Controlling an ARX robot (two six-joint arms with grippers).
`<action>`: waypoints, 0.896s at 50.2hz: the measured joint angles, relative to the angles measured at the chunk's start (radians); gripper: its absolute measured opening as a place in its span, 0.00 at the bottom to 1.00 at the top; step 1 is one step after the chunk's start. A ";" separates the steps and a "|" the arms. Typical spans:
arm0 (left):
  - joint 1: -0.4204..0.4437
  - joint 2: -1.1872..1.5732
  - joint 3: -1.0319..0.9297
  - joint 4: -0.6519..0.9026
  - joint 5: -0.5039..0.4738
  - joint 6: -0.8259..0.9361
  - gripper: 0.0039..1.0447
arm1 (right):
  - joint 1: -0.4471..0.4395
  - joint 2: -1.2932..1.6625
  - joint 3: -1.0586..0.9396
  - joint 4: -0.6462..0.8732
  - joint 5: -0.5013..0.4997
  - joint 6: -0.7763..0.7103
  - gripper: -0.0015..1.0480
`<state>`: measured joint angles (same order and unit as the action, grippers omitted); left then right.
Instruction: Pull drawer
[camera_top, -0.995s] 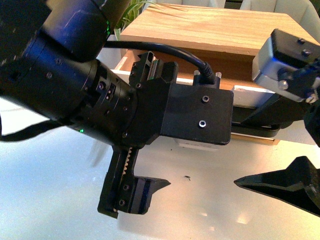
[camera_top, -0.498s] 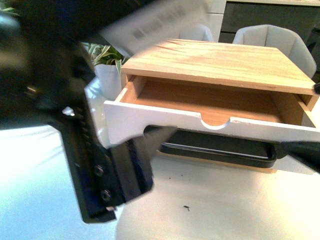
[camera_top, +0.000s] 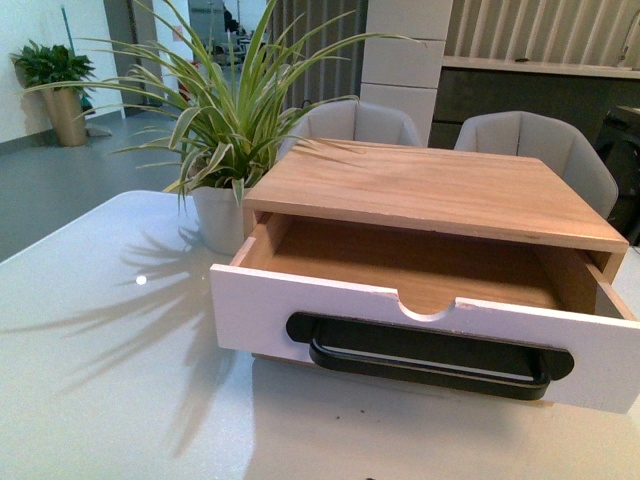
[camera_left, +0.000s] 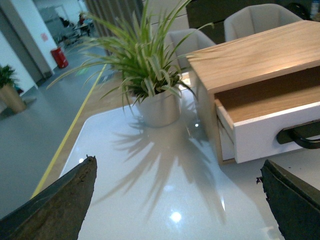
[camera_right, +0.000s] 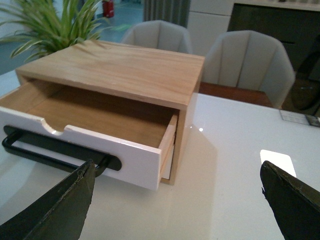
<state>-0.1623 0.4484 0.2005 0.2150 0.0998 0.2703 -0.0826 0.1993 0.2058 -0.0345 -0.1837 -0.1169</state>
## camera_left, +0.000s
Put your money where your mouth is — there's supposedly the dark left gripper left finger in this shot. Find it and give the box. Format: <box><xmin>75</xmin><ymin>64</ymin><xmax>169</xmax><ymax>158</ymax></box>
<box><xmin>0</xmin><ymin>156</ymin><xmax>97</xmax><ymax>240</ymax></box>

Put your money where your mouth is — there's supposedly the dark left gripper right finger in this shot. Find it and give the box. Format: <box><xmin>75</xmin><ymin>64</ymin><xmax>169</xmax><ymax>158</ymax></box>
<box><xmin>257</xmin><ymin>159</ymin><xmax>320</xmax><ymax>240</ymax></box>

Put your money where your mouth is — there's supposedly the white drawer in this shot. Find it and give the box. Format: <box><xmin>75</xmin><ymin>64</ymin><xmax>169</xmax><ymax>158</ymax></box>
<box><xmin>215</xmin><ymin>100</ymin><xmax>320</xmax><ymax>163</ymax></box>
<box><xmin>218</xmin><ymin>120</ymin><xmax>235</xmax><ymax>161</ymax></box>

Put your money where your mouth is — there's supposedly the wooden drawer cabinet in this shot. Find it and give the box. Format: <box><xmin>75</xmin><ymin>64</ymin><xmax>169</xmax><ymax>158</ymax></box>
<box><xmin>188</xmin><ymin>20</ymin><xmax>320</xmax><ymax>164</ymax></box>

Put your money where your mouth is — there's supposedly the tan floor planter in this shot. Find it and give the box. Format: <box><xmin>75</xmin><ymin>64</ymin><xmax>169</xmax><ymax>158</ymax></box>
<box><xmin>0</xmin><ymin>84</ymin><xmax>27</xmax><ymax>114</ymax></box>

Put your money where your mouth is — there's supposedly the background potted plant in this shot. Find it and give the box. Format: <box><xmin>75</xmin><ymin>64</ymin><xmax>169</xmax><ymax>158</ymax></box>
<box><xmin>0</xmin><ymin>64</ymin><xmax>19</xmax><ymax>90</ymax></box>

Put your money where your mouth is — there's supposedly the white plant pot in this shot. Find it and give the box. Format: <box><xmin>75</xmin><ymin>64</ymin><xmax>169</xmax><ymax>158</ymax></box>
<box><xmin>135</xmin><ymin>91</ymin><xmax>181</xmax><ymax>128</ymax></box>

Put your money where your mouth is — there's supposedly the red fire extinguisher box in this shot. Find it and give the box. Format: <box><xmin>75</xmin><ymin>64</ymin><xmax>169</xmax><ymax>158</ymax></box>
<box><xmin>50</xmin><ymin>47</ymin><xmax>69</xmax><ymax>69</ymax></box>

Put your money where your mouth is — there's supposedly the green spider plant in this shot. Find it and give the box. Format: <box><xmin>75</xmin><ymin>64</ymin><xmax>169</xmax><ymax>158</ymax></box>
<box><xmin>46</xmin><ymin>0</ymin><xmax>215</xmax><ymax>116</ymax></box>

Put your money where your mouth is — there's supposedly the grey chair right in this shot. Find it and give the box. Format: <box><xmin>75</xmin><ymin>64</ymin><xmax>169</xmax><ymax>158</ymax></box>
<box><xmin>223</xmin><ymin>3</ymin><xmax>302</xmax><ymax>42</ymax></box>

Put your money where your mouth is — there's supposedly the grey chair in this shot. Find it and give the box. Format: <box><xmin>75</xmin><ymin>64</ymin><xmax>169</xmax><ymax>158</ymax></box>
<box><xmin>223</xmin><ymin>3</ymin><xmax>302</xmax><ymax>42</ymax></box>
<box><xmin>165</xmin><ymin>28</ymin><xmax>216</xmax><ymax>73</ymax></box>

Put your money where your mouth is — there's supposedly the grey chair left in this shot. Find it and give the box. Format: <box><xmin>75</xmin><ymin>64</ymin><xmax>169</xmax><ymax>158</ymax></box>
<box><xmin>165</xmin><ymin>28</ymin><xmax>216</xmax><ymax>73</ymax></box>

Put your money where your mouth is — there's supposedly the black drawer handle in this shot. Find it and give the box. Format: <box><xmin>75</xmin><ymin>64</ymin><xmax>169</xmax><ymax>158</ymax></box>
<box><xmin>276</xmin><ymin>119</ymin><xmax>320</xmax><ymax>150</ymax></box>

